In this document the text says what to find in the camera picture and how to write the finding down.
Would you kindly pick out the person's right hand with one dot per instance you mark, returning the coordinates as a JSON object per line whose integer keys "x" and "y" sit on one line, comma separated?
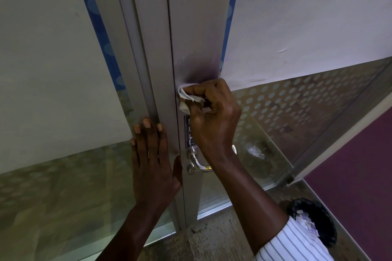
{"x": 216, "y": 120}

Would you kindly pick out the person's left forearm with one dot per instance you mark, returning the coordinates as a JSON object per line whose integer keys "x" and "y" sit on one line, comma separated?
{"x": 134, "y": 233}

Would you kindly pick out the person's left thumb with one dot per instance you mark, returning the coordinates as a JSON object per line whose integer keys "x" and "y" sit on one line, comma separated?
{"x": 178, "y": 172}

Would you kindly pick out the blue dotted film strip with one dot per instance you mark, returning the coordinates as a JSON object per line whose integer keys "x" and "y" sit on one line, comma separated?
{"x": 98, "y": 25}
{"x": 232, "y": 0}

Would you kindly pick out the person's right fingers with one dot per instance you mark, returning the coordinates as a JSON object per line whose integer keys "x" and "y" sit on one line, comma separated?
{"x": 208, "y": 89}

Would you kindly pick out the black trash bin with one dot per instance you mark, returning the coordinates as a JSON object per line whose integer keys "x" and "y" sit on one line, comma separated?
{"x": 324, "y": 218}

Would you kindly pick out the dotted frosted glass door panel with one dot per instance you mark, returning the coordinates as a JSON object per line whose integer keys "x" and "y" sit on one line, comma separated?
{"x": 281, "y": 108}

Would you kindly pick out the person's left middle finger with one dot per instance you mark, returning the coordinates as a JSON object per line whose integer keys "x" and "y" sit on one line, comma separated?
{"x": 148, "y": 138}

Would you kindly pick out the white tissue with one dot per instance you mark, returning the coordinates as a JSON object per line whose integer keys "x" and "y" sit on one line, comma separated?
{"x": 183, "y": 94}

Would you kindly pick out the white striped shirt sleeve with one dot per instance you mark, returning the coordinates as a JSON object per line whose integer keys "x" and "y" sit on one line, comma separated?
{"x": 294, "y": 245}

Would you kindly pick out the person's left little finger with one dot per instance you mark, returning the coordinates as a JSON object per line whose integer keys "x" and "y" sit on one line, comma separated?
{"x": 134, "y": 150}

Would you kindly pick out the aluminium door stile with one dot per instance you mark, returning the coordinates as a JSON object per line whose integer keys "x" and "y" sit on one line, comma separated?
{"x": 196, "y": 25}

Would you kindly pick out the frosted glass side panel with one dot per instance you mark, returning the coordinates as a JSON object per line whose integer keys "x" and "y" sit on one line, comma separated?
{"x": 61, "y": 196}

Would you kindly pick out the black door lock keypad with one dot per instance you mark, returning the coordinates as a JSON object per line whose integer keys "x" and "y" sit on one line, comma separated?
{"x": 187, "y": 130}

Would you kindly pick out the person's right forearm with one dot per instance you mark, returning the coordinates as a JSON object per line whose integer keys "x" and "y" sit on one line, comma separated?
{"x": 248, "y": 202}

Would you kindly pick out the crumpled paper waste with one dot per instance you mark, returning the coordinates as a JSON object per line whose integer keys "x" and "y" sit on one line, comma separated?
{"x": 307, "y": 222}

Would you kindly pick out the person's left hand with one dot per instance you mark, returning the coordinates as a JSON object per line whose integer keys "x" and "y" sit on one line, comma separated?
{"x": 151, "y": 175}

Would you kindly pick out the aluminium fixed door frame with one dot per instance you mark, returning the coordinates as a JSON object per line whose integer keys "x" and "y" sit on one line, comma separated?
{"x": 147, "y": 56}

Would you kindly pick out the large white paper sheet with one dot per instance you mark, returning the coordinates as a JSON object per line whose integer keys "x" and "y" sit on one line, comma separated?
{"x": 46, "y": 71}
{"x": 306, "y": 19}

